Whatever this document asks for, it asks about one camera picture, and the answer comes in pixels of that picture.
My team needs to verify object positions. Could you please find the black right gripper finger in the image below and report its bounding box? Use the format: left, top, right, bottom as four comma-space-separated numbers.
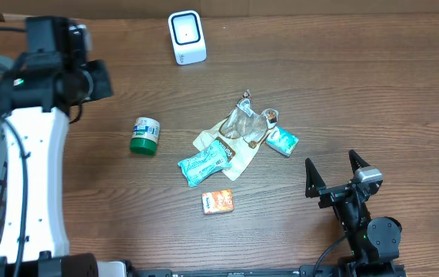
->
305, 159, 326, 198
348, 149, 370, 173

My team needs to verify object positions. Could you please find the teal white tissue pack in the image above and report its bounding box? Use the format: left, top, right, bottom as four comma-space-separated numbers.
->
265, 126, 299, 157

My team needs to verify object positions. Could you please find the green lid white jar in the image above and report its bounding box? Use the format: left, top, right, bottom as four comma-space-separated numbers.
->
130, 117, 161, 155

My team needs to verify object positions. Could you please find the beige brown bag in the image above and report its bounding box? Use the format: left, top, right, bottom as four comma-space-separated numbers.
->
193, 90, 278, 181

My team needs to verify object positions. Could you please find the orange tissue pack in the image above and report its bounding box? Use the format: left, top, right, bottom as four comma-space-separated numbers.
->
201, 189, 234, 215

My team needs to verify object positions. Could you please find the teal snack packet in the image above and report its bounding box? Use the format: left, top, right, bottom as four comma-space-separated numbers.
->
178, 139, 231, 187

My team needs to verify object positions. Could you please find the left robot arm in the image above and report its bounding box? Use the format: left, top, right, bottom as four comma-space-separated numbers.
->
0, 16, 131, 276

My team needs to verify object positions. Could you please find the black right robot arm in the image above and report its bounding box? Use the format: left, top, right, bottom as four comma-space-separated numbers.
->
300, 149, 407, 277

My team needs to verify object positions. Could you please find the white barcode scanner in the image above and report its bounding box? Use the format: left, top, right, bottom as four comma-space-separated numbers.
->
168, 10, 207, 65

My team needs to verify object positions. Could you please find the brown cardboard backdrop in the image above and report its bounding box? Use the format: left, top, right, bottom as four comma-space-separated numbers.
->
0, 0, 439, 21

